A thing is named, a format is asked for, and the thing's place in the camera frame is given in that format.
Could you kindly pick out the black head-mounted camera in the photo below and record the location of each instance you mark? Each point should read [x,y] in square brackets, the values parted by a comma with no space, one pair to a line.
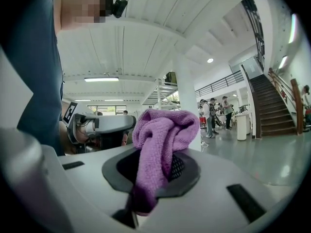
[119,6]

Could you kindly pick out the black metal railing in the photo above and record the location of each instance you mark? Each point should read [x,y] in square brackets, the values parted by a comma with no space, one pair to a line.
[255,33]
[218,84]

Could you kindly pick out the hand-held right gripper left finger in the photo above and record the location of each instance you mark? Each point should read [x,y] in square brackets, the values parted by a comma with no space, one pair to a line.
[97,186]

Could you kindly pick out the person's left hand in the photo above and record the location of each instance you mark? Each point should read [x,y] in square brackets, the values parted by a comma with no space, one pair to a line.
[85,133]

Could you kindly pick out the wooden staircase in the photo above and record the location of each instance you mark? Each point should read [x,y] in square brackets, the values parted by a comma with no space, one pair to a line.
[272,110]

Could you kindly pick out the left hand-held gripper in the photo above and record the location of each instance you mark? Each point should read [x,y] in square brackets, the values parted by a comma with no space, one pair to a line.
[83,119]

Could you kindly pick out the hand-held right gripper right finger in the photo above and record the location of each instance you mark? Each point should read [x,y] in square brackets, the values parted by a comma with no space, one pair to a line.
[213,198]

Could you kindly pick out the person's left forearm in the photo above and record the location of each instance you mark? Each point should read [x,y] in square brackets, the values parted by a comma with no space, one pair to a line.
[68,147]

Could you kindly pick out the red chair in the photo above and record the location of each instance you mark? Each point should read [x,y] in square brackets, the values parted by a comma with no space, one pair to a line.
[202,122]

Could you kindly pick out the wooden stair handrail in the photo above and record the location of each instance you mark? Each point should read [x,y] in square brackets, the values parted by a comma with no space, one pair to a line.
[297,101]

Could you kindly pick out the black yellow-green backpack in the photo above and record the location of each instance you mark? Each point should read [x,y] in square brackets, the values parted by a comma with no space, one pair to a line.
[170,78]

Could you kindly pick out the white pillar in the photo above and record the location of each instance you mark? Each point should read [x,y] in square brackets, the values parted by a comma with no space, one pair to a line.
[184,93]

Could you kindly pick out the white cylindrical bin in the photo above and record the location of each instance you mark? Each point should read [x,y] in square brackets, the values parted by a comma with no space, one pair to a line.
[243,127]

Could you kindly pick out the person's head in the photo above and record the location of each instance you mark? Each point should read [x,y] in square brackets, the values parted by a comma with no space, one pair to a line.
[73,8]

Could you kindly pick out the tube ceiling light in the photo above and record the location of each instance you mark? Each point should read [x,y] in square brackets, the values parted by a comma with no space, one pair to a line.
[101,79]
[293,28]
[283,62]

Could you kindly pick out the purple cloth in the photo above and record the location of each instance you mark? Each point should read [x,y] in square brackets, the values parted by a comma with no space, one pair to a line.
[158,139]

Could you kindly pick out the person's navy shirt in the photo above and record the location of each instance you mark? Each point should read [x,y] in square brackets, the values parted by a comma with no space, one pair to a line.
[36,69]

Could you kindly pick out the round ceiling light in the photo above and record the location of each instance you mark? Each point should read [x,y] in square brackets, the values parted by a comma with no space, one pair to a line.
[210,60]

